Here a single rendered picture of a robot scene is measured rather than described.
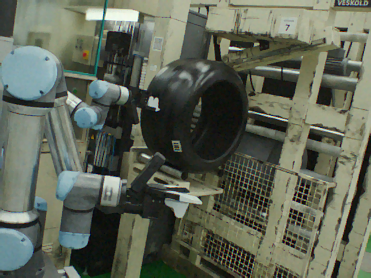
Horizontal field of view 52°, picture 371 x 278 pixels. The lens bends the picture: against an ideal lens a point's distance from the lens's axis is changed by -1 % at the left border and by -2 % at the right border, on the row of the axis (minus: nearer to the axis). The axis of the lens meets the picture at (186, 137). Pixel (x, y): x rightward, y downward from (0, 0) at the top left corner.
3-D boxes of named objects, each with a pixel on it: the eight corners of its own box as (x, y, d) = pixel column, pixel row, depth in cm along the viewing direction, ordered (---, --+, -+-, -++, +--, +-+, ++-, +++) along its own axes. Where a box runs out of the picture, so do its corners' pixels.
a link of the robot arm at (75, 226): (89, 234, 107) (95, 196, 106) (87, 253, 96) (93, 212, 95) (61, 231, 106) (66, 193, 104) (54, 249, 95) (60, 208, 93)
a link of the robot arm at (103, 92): (84, 96, 155) (91, 75, 153) (106, 101, 163) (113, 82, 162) (94, 102, 150) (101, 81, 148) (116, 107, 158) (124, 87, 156)
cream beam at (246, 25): (203, 32, 223) (208, 6, 220) (230, 40, 241) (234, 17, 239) (297, 40, 182) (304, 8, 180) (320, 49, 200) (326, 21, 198)
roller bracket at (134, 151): (127, 163, 209) (130, 146, 207) (179, 162, 237) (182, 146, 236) (131, 165, 206) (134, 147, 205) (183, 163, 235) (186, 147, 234)
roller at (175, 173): (136, 161, 210) (136, 153, 208) (143, 159, 213) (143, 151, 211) (181, 181, 186) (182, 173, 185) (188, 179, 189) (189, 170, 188)
